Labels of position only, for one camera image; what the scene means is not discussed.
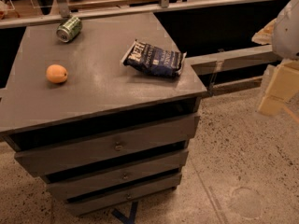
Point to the blue chip bag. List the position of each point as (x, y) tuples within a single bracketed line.
[(154, 61)]

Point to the middle grey drawer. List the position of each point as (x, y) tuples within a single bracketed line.
[(119, 175)]

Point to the grey drawer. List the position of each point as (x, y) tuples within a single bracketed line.
[(119, 175), (123, 195), (57, 158)]

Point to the orange fruit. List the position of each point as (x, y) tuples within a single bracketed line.
[(56, 74)]

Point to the bottom grey drawer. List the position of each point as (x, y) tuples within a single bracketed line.
[(123, 195)]

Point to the top grey drawer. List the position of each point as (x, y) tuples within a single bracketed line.
[(57, 158)]

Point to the grey drawer cabinet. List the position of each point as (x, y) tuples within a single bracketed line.
[(100, 97)]

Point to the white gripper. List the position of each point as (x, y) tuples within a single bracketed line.
[(287, 32)]

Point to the metal railing frame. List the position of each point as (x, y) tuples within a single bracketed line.
[(197, 31)]

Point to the green soda can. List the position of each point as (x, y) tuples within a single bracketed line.
[(69, 29)]

